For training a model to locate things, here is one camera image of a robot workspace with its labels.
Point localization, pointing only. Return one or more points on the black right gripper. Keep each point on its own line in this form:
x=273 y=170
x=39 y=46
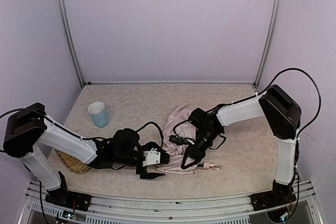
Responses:
x=193 y=152

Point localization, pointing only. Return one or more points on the front aluminium rail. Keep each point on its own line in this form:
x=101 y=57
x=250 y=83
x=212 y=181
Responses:
x=229 y=209

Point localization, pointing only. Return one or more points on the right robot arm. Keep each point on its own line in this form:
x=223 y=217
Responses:
x=275 y=108

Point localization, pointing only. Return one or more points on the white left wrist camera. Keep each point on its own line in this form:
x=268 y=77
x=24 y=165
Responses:
x=155 y=157

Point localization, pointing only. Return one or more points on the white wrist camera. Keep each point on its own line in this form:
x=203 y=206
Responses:
x=155 y=157
x=180 y=140

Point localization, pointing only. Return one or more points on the pink folding umbrella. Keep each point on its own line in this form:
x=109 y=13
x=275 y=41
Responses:
x=178 y=135

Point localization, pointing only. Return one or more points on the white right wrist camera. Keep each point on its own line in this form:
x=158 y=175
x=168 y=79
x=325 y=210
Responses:
x=180 y=140

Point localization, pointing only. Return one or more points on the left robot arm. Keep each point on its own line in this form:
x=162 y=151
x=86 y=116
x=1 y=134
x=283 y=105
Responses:
x=29 y=127

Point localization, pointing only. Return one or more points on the left aluminium frame post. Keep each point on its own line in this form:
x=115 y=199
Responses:
x=70 y=43

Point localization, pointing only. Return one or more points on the woven bamboo tray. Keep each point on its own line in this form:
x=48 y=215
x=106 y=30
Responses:
x=71 y=163

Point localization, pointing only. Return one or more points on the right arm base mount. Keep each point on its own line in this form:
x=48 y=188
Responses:
x=270 y=199

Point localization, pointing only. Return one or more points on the light blue white mug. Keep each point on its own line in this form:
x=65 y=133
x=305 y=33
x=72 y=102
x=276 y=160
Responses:
x=98 y=114

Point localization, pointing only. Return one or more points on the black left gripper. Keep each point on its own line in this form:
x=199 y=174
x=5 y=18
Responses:
x=140 y=169

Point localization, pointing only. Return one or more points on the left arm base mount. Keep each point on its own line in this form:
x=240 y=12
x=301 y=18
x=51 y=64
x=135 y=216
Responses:
x=73 y=200

